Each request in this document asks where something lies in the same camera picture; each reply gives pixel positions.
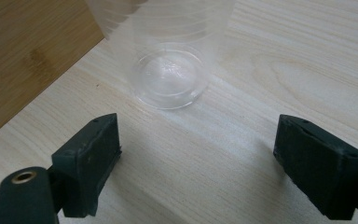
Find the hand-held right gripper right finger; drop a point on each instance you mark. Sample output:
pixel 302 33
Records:
pixel 320 168

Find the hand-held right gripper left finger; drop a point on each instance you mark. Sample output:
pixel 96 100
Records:
pixel 88 161

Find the clear plastic cup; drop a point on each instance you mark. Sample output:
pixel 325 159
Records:
pixel 171 77

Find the wooden box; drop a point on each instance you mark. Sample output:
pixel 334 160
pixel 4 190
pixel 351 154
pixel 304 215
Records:
pixel 28 56

